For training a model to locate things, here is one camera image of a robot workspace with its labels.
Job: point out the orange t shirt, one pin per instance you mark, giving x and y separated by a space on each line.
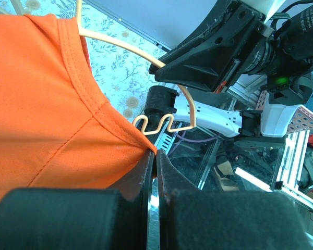
57 128

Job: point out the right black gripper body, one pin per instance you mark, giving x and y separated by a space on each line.
238 20

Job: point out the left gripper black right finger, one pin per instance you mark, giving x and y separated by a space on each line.
194 219

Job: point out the aluminium rail frame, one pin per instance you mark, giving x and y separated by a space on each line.
291 158

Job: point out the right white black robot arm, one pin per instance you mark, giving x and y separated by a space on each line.
287 62

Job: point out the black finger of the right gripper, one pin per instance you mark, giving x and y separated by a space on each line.
202 64

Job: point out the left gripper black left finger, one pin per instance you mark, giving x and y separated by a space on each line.
112 218

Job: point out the orange wavy hanger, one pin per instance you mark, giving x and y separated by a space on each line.
111 40

